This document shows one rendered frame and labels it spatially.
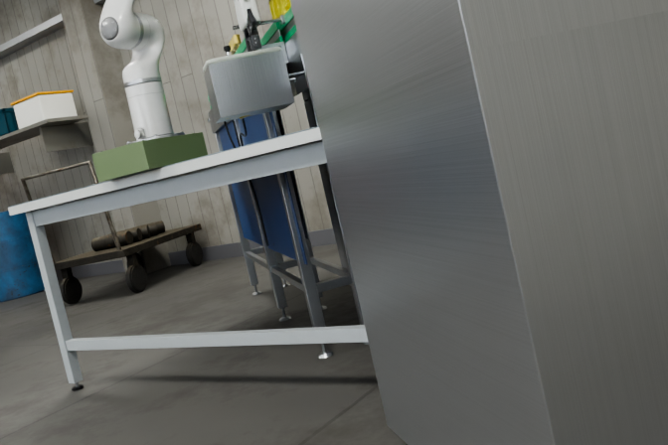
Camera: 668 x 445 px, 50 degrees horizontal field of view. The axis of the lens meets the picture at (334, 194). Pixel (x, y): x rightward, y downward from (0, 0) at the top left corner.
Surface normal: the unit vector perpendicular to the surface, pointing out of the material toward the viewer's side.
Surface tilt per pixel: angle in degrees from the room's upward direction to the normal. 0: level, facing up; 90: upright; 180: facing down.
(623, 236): 90
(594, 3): 90
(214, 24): 90
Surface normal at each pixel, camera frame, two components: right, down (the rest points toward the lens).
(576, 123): 0.25, 0.00
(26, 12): -0.57, 0.18
